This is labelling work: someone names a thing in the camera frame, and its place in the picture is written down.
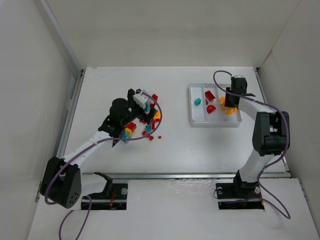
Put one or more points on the white divided tray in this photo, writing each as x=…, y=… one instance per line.
x=198, y=115

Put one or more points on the red stepped lego block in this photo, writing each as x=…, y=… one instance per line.
x=131, y=126

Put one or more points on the aluminium rail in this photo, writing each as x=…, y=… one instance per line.
x=170, y=176

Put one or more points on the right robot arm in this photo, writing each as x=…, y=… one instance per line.
x=270, y=139

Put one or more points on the red arch lego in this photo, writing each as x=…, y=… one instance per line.
x=210, y=109

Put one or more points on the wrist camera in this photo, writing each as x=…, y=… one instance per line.
x=141, y=99
x=238, y=85

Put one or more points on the small teal lego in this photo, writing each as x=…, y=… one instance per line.
x=148, y=128

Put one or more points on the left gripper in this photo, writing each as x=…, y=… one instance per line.
x=139, y=108

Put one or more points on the orange curved lego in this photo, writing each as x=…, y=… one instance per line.
x=229, y=112

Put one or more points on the teal long lego brick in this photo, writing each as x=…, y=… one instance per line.
x=147, y=107

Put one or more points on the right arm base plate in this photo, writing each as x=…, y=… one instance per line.
x=241, y=197

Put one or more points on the orange lego in tray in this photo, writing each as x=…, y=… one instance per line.
x=222, y=100

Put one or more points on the teal yellow lego stack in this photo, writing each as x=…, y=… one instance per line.
x=128, y=134

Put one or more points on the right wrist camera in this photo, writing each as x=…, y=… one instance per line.
x=238, y=85

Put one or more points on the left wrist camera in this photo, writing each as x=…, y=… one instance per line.
x=141, y=99

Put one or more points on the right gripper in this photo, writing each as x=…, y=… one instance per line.
x=231, y=99

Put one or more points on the yellow arch lego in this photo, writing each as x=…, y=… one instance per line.
x=157, y=115

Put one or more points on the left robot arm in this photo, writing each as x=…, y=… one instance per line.
x=62, y=179

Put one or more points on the red sloped lego block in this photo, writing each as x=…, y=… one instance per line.
x=209, y=96

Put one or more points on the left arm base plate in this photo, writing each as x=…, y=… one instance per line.
x=112, y=198

